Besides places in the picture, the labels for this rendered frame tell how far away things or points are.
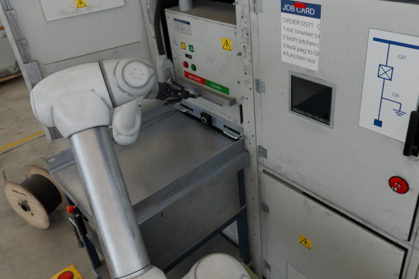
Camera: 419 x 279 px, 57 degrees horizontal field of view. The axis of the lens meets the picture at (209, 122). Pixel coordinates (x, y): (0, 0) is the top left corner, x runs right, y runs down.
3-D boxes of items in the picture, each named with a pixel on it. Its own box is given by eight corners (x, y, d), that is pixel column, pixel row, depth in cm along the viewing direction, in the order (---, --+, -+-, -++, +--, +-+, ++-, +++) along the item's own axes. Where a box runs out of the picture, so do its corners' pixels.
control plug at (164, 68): (166, 94, 191) (159, 62, 182) (160, 92, 195) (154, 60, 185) (178, 89, 195) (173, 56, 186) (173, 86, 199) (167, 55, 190)
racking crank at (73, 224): (77, 247, 183) (58, 200, 167) (83, 243, 184) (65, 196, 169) (93, 267, 171) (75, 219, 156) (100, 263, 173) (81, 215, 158)
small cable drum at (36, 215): (15, 221, 271) (-8, 177, 251) (39, 200, 287) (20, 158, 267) (54, 238, 254) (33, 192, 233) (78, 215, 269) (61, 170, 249)
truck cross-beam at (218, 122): (247, 143, 173) (247, 132, 170) (176, 106, 209) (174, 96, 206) (255, 138, 175) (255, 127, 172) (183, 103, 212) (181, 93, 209)
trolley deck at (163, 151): (117, 253, 137) (113, 241, 134) (51, 177, 179) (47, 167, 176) (250, 164, 172) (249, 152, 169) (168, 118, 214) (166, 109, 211)
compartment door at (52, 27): (48, 138, 199) (-9, -9, 161) (163, 104, 219) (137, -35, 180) (49, 145, 193) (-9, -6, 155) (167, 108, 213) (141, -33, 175)
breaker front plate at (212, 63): (243, 132, 172) (235, 28, 148) (178, 100, 205) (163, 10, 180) (245, 131, 173) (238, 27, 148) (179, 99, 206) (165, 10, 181)
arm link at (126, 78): (146, 52, 114) (100, 64, 111) (150, 42, 97) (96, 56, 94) (159, 94, 116) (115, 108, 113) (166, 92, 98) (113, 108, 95)
